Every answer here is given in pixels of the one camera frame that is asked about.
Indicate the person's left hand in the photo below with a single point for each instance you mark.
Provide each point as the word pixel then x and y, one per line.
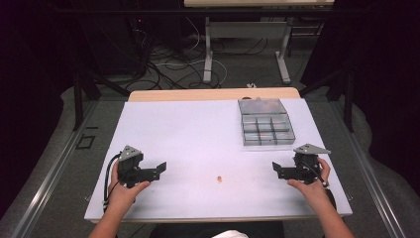
pixel 127 195

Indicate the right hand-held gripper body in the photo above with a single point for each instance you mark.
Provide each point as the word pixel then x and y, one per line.
pixel 307 162

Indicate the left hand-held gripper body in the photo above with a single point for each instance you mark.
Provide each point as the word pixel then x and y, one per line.
pixel 129 162

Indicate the small white floor object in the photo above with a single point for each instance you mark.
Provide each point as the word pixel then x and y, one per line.
pixel 251 85

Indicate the person's right hand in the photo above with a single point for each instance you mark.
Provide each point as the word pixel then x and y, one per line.
pixel 312 190

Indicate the person's dark clothing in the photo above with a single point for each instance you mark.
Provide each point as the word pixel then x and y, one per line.
pixel 185 230

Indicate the clear plastic compartment box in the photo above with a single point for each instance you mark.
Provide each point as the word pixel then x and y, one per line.
pixel 265 122

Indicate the small orange-brown piece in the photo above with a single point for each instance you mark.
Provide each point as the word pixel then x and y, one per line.
pixel 219 179

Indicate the person's white clothing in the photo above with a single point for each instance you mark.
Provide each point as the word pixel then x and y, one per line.
pixel 230 234

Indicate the black metal stand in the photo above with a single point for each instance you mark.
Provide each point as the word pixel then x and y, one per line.
pixel 84 89
pixel 343 92

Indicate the light wooden table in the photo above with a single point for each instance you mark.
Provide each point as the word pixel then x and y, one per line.
pixel 185 95

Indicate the white table mat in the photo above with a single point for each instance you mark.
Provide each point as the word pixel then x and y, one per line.
pixel 204 139

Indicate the white desk with metal legs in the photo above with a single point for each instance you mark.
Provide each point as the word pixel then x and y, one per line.
pixel 247 29

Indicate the aluminium floor rail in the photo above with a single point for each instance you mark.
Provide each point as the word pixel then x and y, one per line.
pixel 49 175
pixel 366 172

